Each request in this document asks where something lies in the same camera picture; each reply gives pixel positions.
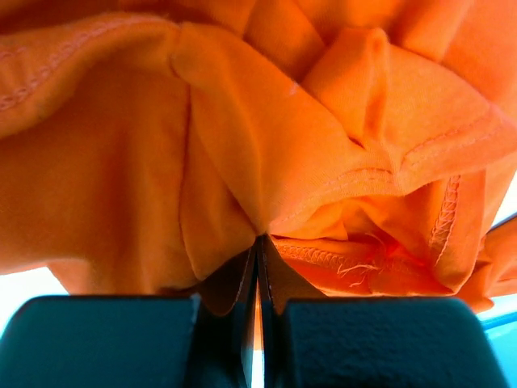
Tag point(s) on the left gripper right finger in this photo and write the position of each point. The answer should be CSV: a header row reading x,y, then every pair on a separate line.
x,y
279,283

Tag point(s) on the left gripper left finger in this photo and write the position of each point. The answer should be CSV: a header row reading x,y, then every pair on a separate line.
x,y
227,289

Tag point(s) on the orange t-shirt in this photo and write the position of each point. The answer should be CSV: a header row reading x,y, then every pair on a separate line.
x,y
145,143

